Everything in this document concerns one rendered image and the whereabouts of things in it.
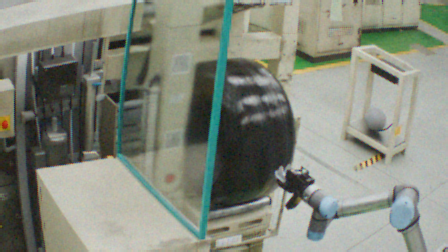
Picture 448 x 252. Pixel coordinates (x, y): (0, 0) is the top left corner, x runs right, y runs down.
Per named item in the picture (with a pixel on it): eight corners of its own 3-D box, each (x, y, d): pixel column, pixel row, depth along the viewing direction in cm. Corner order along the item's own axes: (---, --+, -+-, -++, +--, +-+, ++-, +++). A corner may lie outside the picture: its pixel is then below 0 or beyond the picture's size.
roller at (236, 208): (193, 222, 292) (199, 221, 288) (190, 211, 292) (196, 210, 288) (266, 206, 310) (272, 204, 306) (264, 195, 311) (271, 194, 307)
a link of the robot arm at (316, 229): (329, 231, 271) (336, 208, 266) (319, 244, 261) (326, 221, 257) (312, 227, 273) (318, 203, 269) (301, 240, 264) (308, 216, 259)
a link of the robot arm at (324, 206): (321, 223, 255) (326, 204, 252) (305, 210, 263) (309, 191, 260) (336, 218, 259) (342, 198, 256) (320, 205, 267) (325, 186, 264)
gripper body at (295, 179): (301, 164, 276) (319, 178, 267) (297, 184, 279) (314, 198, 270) (285, 168, 272) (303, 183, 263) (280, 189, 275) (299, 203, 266)
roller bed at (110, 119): (113, 169, 315) (116, 105, 303) (101, 154, 326) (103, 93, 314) (151, 163, 326) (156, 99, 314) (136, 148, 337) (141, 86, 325)
